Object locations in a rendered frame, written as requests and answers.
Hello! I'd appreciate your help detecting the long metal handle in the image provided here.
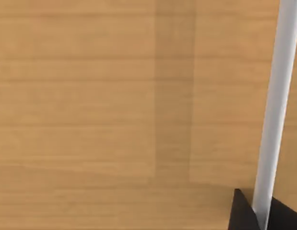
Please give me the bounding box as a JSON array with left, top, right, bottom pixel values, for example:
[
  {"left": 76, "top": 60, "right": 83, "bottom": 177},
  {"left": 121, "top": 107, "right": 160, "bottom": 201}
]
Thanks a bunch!
[{"left": 252, "top": 0, "right": 297, "bottom": 230}]

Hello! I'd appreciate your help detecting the wooden door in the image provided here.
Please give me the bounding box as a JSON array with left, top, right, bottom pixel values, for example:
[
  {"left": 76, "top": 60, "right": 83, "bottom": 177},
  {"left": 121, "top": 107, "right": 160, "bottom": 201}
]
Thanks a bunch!
[{"left": 0, "top": 0, "right": 297, "bottom": 230}]

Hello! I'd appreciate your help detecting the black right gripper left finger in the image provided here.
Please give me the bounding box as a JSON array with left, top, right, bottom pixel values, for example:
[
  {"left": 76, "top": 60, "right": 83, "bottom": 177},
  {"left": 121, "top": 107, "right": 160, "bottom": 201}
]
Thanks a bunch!
[{"left": 228, "top": 188, "right": 261, "bottom": 230}]

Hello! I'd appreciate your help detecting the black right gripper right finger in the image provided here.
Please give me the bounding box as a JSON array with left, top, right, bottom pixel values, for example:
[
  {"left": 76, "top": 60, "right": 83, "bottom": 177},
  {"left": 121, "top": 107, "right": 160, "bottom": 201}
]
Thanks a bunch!
[{"left": 266, "top": 196, "right": 297, "bottom": 230}]

